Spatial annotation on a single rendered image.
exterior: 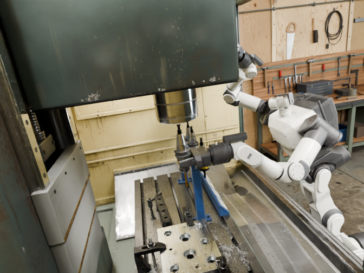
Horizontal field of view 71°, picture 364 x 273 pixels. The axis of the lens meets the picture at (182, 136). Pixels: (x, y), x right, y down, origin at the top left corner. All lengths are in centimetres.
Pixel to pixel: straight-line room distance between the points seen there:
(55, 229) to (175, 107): 52
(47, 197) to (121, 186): 128
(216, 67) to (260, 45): 314
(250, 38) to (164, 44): 315
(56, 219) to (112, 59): 50
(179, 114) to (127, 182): 127
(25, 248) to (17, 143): 27
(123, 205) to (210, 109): 99
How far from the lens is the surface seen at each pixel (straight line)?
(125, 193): 201
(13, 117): 79
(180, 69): 81
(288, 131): 142
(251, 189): 207
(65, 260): 95
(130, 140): 203
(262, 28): 398
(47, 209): 84
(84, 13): 82
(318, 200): 177
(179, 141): 97
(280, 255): 146
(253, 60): 147
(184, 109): 88
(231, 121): 213
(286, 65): 408
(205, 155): 99
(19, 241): 79
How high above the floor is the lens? 174
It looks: 19 degrees down
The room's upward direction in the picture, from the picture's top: 7 degrees counter-clockwise
